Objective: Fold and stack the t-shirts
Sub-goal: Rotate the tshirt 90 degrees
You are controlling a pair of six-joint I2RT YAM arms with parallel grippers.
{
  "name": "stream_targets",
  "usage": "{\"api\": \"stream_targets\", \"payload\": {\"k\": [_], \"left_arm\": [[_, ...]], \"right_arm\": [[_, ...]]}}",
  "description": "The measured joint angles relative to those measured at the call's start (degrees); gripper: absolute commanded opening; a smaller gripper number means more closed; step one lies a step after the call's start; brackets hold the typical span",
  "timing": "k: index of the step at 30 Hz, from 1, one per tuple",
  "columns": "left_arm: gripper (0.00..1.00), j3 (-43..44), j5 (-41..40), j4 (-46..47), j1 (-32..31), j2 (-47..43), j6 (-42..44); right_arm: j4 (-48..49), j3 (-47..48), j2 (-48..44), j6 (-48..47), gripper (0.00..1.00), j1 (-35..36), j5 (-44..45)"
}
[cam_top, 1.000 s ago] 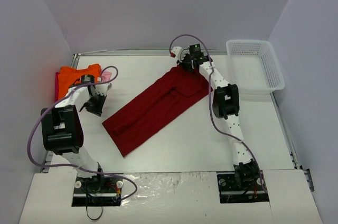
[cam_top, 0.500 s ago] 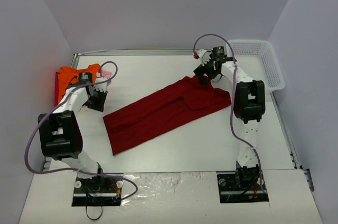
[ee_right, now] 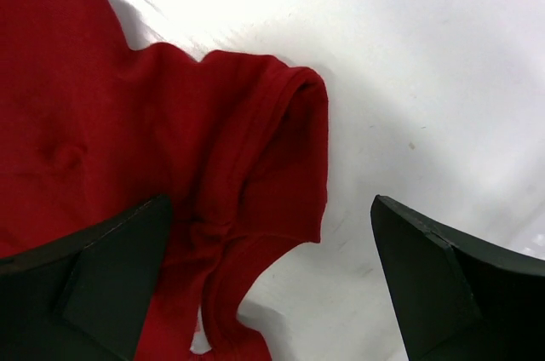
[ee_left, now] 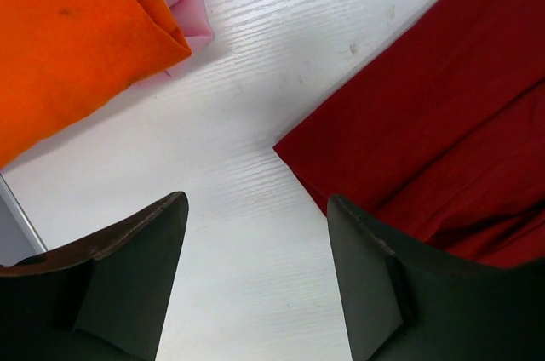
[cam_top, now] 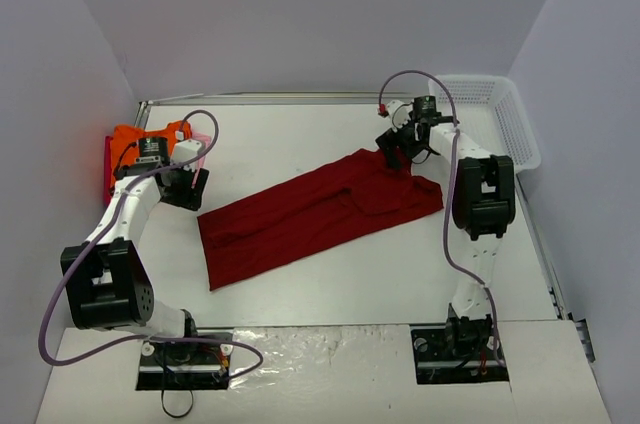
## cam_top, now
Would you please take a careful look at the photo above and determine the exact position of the dark red t-shirt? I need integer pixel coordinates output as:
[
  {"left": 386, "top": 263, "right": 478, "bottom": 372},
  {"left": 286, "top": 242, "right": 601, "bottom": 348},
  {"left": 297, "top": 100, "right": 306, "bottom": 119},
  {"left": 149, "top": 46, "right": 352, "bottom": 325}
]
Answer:
[{"left": 198, "top": 149, "right": 443, "bottom": 290}]

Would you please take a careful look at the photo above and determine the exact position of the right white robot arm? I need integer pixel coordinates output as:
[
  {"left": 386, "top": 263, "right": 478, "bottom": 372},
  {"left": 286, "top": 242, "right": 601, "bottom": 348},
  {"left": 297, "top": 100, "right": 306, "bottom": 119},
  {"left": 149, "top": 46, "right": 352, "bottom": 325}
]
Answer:
[{"left": 376, "top": 96, "right": 516, "bottom": 357}]

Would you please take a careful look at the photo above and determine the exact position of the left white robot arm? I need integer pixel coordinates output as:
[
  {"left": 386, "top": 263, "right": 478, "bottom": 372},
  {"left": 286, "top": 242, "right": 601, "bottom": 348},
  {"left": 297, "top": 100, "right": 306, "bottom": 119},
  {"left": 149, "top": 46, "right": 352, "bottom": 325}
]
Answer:
[{"left": 60, "top": 137, "right": 209, "bottom": 362}]

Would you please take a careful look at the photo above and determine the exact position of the folded light pink t-shirt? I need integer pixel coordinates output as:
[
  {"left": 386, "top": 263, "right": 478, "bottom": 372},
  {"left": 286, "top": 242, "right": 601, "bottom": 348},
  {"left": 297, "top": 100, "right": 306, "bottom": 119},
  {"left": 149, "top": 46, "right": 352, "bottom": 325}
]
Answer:
[{"left": 192, "top": 131, "right": 212, "bottom": 169}]

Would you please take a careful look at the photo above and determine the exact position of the folded orange t-shirt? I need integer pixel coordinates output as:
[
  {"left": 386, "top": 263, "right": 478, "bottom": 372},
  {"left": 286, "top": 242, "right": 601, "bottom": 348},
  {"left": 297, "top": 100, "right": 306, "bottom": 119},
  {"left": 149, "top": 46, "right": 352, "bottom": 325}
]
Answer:
[{"left": 110, "top": 121, "right": 192, "bottom": 171}]

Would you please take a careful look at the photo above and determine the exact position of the white plastic basket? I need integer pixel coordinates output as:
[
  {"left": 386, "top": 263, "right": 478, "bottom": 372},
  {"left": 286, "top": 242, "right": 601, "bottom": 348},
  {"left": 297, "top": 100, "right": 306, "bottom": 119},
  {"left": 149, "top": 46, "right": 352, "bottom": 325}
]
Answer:
[{"left": 429, "top": 74, "right": 541, "bottom": 173}]

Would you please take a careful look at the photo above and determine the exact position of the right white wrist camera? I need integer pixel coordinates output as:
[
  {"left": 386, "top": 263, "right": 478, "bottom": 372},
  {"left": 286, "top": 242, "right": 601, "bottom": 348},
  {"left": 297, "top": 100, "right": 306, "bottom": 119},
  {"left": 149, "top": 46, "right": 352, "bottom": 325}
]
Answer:
[{"left": 378, "top": 100, "right": 412, "bottom": 131}]

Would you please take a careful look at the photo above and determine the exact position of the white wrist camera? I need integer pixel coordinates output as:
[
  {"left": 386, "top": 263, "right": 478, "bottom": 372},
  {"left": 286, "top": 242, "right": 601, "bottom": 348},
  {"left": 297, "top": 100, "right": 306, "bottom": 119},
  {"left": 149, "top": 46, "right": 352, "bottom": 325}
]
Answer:
[
  {"left": 378, "top": 100, "right": 412, "bottom": 131},
  {"left": 171, "top": 139, "right": 204, "bottom": 166}
]

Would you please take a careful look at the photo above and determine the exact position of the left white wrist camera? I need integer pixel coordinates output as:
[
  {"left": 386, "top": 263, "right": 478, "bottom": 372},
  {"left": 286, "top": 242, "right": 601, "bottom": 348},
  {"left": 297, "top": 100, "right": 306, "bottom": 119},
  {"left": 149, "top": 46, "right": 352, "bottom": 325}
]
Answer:
[{"left": 171, "top": 139, "right": 204, "bottom": 166}]

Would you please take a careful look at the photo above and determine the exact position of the aluminium table frame rail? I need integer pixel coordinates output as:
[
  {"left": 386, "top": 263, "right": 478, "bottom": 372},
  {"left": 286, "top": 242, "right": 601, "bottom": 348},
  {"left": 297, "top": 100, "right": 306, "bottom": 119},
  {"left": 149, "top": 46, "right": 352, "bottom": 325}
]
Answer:
[{"left": 135, "top": 90, "right": 416, "bottom": 126}]

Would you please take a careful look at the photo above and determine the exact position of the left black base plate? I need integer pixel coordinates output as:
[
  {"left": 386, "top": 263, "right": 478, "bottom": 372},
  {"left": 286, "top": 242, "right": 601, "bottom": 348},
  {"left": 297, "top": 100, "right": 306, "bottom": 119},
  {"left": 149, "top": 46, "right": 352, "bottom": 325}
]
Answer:
[{"left": 135, "top": 331, "right": 233, "bottom": 391}]

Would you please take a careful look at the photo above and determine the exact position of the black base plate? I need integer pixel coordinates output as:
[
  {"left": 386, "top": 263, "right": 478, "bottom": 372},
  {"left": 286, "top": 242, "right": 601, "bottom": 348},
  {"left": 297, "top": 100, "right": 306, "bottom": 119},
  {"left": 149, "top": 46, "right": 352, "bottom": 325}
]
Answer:
[
  {"left": 135, "top": 331, "right": 233, "bottom": 391},
  {"left": 410, "top": 324, "right": 509, "bottom": 386}
]

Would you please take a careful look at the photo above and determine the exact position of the thin black cable loop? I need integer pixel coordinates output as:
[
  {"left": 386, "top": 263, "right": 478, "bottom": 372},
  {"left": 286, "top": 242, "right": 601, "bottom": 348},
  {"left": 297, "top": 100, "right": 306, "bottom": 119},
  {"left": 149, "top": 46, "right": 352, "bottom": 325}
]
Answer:
[{"left": 160, "top": 366, "right": 196, "bottom": 419}]

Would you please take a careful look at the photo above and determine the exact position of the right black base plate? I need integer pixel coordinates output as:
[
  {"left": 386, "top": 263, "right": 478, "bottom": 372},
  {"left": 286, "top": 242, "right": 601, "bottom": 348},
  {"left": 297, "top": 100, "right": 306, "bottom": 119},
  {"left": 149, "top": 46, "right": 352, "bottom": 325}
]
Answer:
[{"left": 410, "top": 324, "right": 509, "bottom": 386}]

